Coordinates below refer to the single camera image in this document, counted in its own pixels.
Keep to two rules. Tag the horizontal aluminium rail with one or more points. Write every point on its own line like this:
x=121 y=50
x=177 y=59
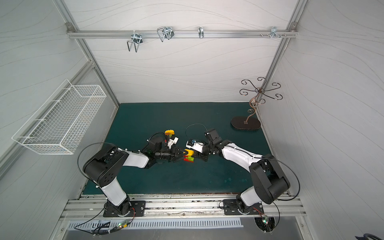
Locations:
x=179 y=34

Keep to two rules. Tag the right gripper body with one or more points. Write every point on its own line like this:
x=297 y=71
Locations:
x=204 y=152

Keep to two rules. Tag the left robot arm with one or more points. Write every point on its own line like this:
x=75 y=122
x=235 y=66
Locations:
x=103 y=167

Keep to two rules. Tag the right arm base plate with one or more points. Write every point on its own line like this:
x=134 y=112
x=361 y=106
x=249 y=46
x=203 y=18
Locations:
x=234 y=207

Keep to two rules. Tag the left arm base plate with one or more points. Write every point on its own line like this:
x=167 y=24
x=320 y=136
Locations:
x=126 y=209

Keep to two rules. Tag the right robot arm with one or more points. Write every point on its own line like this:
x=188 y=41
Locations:
x=268 y=178

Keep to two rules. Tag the yellow curved lego brick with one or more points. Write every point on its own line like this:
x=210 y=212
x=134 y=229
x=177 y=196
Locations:
x=169 y=131

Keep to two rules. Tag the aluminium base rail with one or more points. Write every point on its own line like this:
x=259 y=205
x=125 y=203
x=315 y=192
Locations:
x=179 y=206

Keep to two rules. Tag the metal clip hook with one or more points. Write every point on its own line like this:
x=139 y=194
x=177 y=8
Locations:
x=201 y=32
x=135 y=42
x=274 y=33
x=165 y=33

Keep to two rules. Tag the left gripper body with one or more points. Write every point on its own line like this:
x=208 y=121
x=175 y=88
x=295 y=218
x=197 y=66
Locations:
x=174 y=154

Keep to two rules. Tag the right metal clip hook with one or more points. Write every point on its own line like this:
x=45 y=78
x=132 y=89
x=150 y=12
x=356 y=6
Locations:
x=274 y=33

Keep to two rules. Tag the white wire basket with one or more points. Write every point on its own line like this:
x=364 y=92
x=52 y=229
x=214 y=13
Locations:
x=58 y=126

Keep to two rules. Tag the left metal clip hook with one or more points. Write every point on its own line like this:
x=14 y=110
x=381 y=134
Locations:
x=135 y=42

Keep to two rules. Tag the black metal hook stand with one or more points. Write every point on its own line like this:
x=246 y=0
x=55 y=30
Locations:
x=251 y=123

